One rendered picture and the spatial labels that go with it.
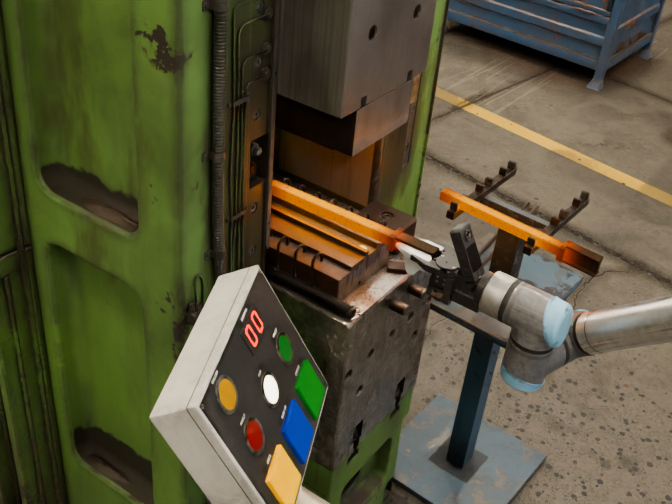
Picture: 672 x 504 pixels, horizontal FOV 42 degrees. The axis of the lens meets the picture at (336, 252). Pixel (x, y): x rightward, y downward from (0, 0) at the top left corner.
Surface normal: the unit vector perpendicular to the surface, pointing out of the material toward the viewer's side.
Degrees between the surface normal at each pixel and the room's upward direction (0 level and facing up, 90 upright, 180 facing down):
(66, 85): 89
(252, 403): 60
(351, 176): 90
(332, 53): 90
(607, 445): 0
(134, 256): 90
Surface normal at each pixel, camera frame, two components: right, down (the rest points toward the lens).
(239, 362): 0.89, -0.26
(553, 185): 0.08, -0.81
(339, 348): -0.58, 0.43
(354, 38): 0.81, 0.39
